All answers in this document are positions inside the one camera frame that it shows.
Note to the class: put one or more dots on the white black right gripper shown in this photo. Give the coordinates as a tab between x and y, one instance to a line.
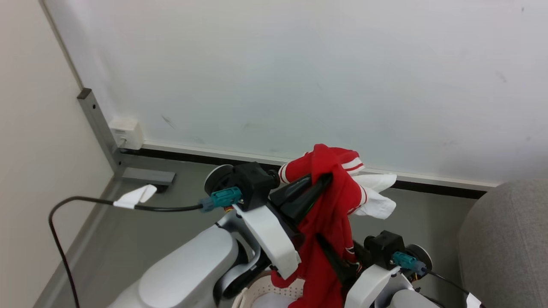
370	284

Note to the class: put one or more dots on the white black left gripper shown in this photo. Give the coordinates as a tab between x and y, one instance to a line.
269	237

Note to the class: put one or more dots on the red white striped jacket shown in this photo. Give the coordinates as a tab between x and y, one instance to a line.
329	222

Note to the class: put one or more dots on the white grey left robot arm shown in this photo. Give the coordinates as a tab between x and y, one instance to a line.
184	269

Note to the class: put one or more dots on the white perforated laundry basket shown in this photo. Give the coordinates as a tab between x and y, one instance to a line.
274	291

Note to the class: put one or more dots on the white black baseboard strip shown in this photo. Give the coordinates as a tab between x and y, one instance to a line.
239	155

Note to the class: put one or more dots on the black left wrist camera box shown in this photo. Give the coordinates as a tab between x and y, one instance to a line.
252	182

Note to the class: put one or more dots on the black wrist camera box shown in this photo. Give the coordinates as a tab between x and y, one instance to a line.
252	182
385	246

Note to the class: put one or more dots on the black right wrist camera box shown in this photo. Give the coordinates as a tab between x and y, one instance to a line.
385	246

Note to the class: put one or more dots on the white wall socket box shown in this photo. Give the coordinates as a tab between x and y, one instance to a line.
126	133

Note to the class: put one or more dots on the grey metal frame post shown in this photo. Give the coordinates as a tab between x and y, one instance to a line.
100	128

